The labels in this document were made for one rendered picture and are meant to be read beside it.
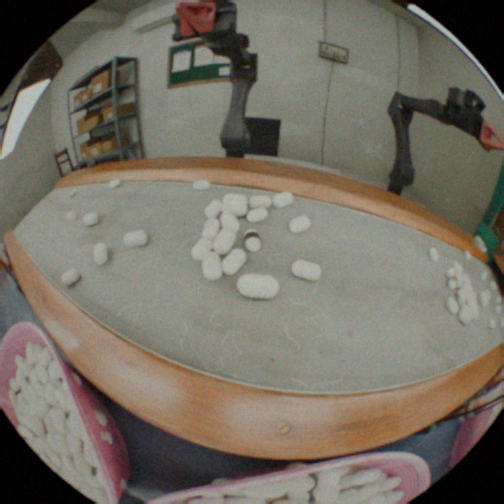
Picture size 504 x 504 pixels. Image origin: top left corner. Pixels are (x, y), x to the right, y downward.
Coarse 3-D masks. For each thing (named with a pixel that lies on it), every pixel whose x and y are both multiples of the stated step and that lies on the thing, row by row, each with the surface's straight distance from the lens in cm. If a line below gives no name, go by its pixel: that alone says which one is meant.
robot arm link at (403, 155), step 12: (396, 120) 82; (408, 120) 84; (396, 132) 81; (408, 132) 82; (396, 144) 80; (408, 144) 79; (396, 156) 77; (408, 156) 77; (408, 168) 74; (408, 180) 74
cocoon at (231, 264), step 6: (234, 252) 19; (240, 252) 19; (228, 258) 19; (234, 258) 19; (240, 258) 19; (222, 264) 19; (228, 264) 19; (234, 264) 19; (240, 264) 19; (228, 270) 19; (234, 270) 19
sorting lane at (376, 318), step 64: (64, 192) 81; (128, 192) 44; (192, 192) 36; (256, 192) 34; (64, 256) 36; (128, 256) 26; (256, 256) 22; (320, 256) 24; (384, 256) 30; (448, 256) 50; (128, 320) 20; (192, 320) 18; (256, 320) 17; (320, 320) 18; (384, 320) 22; (448, 320) 34; (256, 384) 16; (320, 384) 17; (384, 384) 20
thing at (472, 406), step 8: (496, 376) 44; (488, 384) 44; (496, 384) 44; (480, 392) 45; (496, 392) 28; (472, 400) 31; (480, 400) 29; (488, 400) 28; (496, 400) 27; (456, 408) 31; (464, 408) 30; (472, 408) 29; (480, 408) 28; (488, 408) 29; (448, 416) 31; (456, 416) 30; (464, 416) 30; (432, 424) 32; (440, 424) 32; (416, 432) 33; (424, 432) 32
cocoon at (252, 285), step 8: (240, 280) 17; (248, 280) 17; (256, 280) 17; (264, 280) 17; (272, 280) 17; (240, 288) 17; (248, 288) 17; (256, 288) 17; (264, 288) 17; (272, 288) 17; (248, 296) 18; (256, 296) 17; (264, 296) 17; (272, 296) 17
